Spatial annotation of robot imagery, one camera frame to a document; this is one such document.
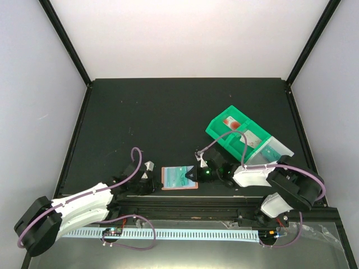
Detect pink leather card holder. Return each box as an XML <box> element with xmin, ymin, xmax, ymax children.
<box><xmin>161</xmin><ymin>165</ymin><xmax>199</xmax><ymax>191</ymax></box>

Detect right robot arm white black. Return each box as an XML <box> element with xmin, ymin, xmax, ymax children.
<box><xmin>185</xmin><ymin>153</ymin><xmax>325</xmax><ymax>227</ymax></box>

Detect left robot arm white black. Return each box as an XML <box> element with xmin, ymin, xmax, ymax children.
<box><xmin>14</xmin><ymin>161</ymin><xmax>158</xmax><ymax>257</ymax></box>

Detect white VIP card in bin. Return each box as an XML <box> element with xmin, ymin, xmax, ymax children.
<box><xmin>240</xmin><ymin>129</ymin><xmax>266</xmax><ymax>149</ymax></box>

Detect red circle card in bin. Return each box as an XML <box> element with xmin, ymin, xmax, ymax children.
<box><xmin>223</xmin><ymin>116</ymin><xmax>241</xmax><ymax>130</ymax></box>

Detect teal cards in clear bin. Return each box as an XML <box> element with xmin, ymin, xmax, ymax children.
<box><xmin>261</xmin><ymin>145</ymin><xmax>281</xmax><ymax>163</ymax></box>

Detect left controller board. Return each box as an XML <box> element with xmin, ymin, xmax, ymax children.
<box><xmin>102</xmin><ymin>228</ymin><xmax>122</xmax><ymax>237</ymax></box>

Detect controller board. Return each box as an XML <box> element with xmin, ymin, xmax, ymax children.
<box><xmin>102</xmin><ymin>228</ymin><xmax>122</xmax><ymax>237</ymax></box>
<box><xmin>258</xmin><ymin>230</ymin><xmax>283</xmax><ymax>240</ymax></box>

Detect green bin middle compartment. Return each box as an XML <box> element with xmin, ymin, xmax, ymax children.
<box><xmin>224</xmin><ymin>120</ymin><xmax>270</xmax><ymax>161</ymax></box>

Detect right controller board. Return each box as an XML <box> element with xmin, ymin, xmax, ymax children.
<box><xmin>258</xmin><ymin>230</ymin><xmax>283</xmax><ymax>240</ymax></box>

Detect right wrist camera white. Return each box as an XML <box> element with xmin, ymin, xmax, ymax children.
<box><xmin>195</xmin><ymin>151</ymin><xmax>208</xmax><ymax>168</ymax></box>

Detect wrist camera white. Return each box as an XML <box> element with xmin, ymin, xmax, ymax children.
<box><xmin>141</xmin><ymin>161</ymin><xmax>154</xmax><ymax>179</ymax></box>
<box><xmin>195</xmin><ymin>151</ymin><xmax>208</xmax><ymax>168</ymax></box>

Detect black aluminium rail front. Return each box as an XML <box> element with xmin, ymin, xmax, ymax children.
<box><xmin>42</xmin><ymin>194</ymin><xmax>340</xmax><ymax>222</ymax></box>

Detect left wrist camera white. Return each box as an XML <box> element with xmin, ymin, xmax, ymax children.
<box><xmin>141</xmin><ymin>161</ymin><xmax>154</xmax><ymax>179</ymax></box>

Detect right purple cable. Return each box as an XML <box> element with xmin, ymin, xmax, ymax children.
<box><xmin>195</xmin><ymin>131</ymin><xmax>326</xmax><ymax>249</ymax></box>

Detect purple cable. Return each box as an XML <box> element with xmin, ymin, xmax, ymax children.
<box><xmin>195</xmin><ymin>131</ymin><xmax>326</xmax><ymax>249</ymax></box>
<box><xmin>17</xmin><ymin>147</ymin><xmax>157</xmax><ymax>250</ymax></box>

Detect white slotted cable duct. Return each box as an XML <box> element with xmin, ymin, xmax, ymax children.
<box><xmin>64</xmin><ymin>227</ymin><xmax>259</xmax><ymax>243</ymax></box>

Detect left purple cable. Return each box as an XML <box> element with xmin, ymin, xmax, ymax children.
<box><xmin>17</xmin><ymin>147</ymin><xmax>157</xmax><ymax>250</ymax></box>

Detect right black frame post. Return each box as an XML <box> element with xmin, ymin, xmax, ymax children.
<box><xmin>286</xmin><ymin>0</ymin><xmax>341</xmax><ymax>86</ymax></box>

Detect black frame post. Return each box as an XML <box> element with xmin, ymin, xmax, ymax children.
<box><xmin>286</xmin><ymin>0</ymin><xmax>341</xmax><ymax>86</ymax></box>
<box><xmin>38</xmin><ymin>0</ymin><xmax>92</xmax><ymax>87</ymax></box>

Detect left black frame post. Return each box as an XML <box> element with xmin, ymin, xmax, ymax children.
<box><xmin>38</xmin><ymin>0</ymin><xmax>92</xmax><ymax>87</ymax></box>

